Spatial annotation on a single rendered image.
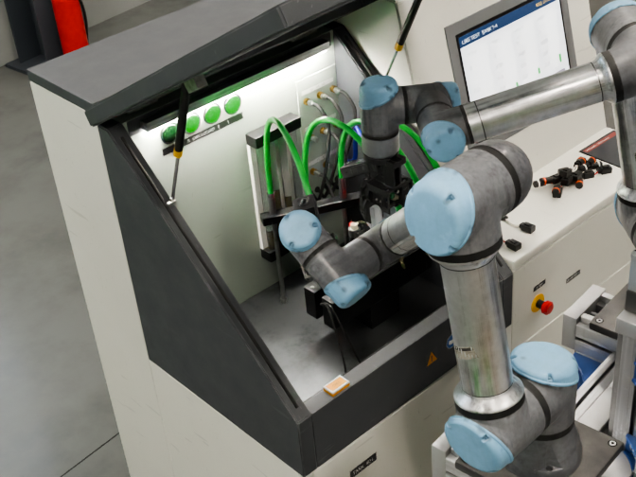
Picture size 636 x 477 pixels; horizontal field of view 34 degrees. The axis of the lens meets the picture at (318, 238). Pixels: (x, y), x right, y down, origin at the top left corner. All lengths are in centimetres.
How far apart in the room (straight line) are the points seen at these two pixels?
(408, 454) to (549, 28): 117
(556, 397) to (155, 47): 125
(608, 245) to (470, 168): 140
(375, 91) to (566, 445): 74
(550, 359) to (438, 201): 44
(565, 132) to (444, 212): 151
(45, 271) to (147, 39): 212
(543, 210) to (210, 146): 87
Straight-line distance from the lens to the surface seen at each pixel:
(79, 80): 242
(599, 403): 225
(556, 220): 272
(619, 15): 209
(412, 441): 256
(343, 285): 187
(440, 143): 192
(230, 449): 254
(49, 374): 399
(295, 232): 187
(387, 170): 210
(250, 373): 225
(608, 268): 298
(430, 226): 155
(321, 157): 273
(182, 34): 257
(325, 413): 225
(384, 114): 204
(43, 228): 483
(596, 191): 285
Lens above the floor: 247
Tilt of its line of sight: 34 degrees down
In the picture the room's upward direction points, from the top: 6 degrees counter-clockwise
